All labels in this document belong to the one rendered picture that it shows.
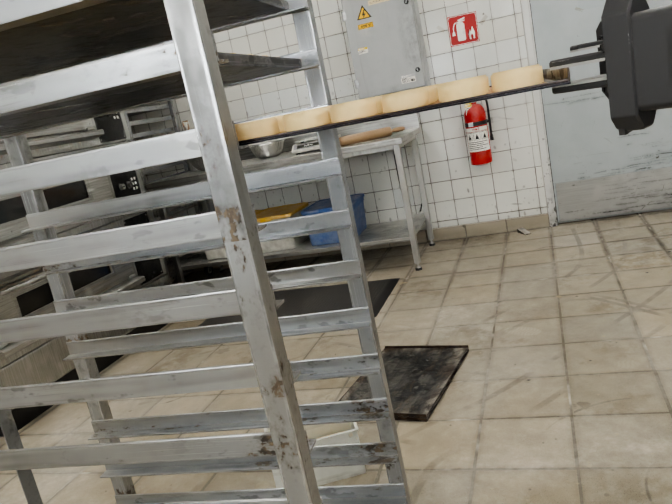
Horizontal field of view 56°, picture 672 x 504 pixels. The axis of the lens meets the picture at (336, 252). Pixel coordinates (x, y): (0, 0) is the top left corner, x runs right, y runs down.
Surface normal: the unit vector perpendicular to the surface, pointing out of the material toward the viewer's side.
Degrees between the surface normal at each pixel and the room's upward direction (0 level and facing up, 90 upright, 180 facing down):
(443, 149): 90
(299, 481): 90
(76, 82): 90
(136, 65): 90
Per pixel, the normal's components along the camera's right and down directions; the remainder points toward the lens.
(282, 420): -0.22, 0.26
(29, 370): 0.94, -0.12
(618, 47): -0.68, 0.30
